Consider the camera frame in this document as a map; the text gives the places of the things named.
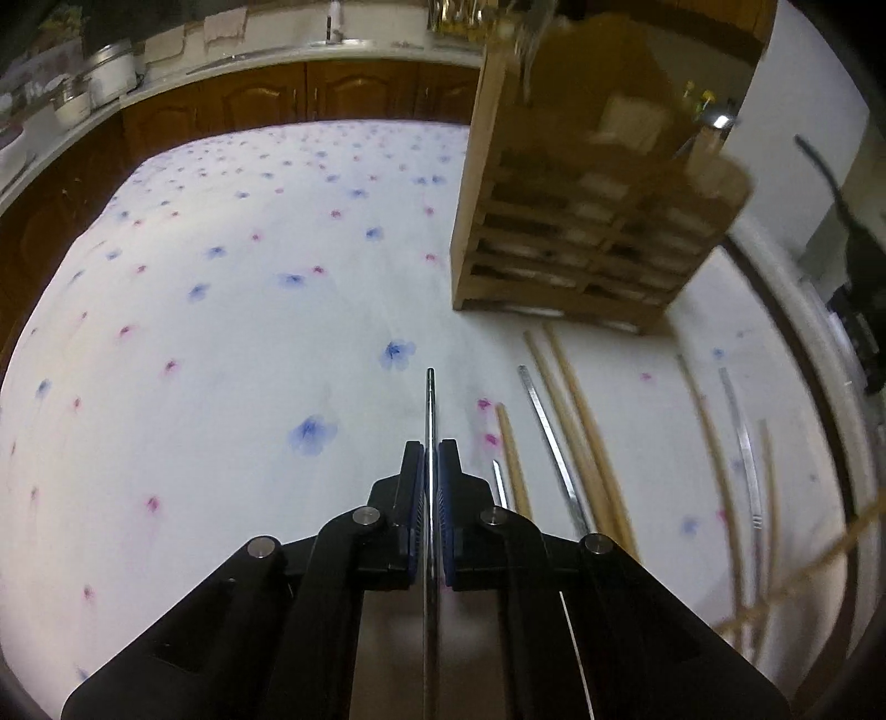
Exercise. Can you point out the beige dish towel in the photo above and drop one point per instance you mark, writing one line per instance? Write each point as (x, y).
(225, 28)

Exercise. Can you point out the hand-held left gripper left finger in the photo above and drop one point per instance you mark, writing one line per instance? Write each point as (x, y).
(415, 529)

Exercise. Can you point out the brown wooden base cabinets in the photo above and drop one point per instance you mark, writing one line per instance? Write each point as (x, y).
(277, 97)

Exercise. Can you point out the steel spoon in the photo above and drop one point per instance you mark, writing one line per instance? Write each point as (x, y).
(720, 122)

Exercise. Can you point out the white kitchen countertop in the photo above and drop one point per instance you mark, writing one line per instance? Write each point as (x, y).
(228, 55)

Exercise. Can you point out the steel kitchen sink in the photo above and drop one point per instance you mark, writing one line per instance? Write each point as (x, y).
(235, 61)

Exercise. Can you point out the utensil drying rack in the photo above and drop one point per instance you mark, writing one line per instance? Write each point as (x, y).
(457, 14)

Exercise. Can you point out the floral white tablecloth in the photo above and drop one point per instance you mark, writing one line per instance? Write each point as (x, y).
(242, 415)

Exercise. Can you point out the steel fork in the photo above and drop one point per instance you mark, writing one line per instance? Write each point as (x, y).
(531, 41)

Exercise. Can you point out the wooden utensil holder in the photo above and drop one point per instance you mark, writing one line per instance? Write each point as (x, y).
(554, 104)

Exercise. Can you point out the chrome kitchen faucet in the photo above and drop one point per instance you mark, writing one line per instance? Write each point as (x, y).
(336, 21)

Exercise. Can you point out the steel chopstick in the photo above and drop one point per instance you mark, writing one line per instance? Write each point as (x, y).
(430, 415)
(742, 450)
(500, 484)
(550, 443)

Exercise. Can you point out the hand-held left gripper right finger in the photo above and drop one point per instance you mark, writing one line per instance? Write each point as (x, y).
(447, 529)

